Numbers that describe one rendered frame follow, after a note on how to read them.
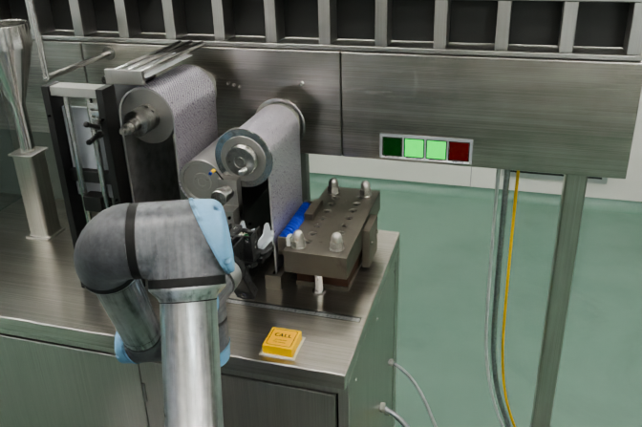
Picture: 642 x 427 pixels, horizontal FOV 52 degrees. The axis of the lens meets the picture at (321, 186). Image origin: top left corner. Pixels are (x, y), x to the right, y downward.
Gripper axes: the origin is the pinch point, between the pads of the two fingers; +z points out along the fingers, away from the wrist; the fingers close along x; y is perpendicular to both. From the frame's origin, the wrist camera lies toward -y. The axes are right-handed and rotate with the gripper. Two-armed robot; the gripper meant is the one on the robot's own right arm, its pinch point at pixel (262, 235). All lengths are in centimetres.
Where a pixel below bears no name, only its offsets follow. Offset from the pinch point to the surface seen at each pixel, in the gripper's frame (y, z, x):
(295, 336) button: -16.8, -14.0, -12.1
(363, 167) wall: -95, 274, 41
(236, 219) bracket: 2.2, 2.8, 7.5
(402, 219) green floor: -108, 229, 6
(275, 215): 0.4, 10.2, 0.3
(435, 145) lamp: 10, 40, -35
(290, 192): 1.3, 22.3, 0.3
